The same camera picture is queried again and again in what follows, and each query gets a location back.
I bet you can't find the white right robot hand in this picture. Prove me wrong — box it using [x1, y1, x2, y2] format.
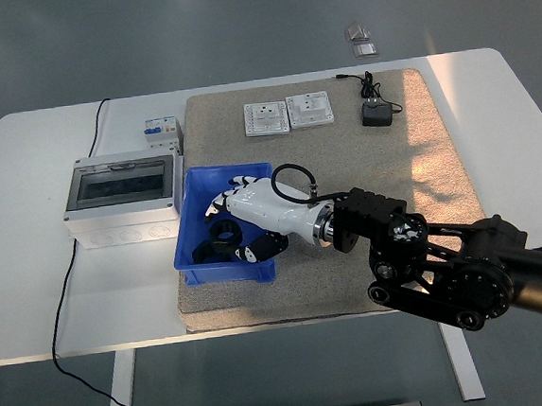
[201, 168, 327, 269]

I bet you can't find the large black hex nut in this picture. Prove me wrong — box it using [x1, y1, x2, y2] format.
[188, 218, 250, 267]

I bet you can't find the blue plastic box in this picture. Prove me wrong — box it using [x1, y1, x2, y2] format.
[166, 159, 284, 292]

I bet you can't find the grey electrical distribution box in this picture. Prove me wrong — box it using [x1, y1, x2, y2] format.
[57, 146, 193, 252]

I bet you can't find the grey-brown mat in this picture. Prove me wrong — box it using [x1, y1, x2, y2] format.
[159, 62, 495, 335]

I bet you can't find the white circuit breaker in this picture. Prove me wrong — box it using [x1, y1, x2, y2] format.
[139, 115, 186, 158]

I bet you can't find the black power adapter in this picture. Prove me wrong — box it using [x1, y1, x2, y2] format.
[359, 99, 396, 129]

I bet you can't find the metal floor outlet plate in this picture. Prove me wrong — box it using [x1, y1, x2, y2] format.
[350, 40, 380, 60]
[342, 18, 372, 44]

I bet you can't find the white table leg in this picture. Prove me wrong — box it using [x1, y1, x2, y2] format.
[436, 320, 487, 403]
[97, 350, 142, 406]

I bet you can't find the white wall socket panel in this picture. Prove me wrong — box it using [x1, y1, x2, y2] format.
[241, 99, 291, 139]
[283, 88, 337, 131]

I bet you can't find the black adapter cord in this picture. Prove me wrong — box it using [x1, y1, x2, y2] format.
[334, 67, 405, 120]

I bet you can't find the black power cable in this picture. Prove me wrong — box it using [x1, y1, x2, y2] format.
[41, 232, 160, 406]
[81, 97, 116, 159]

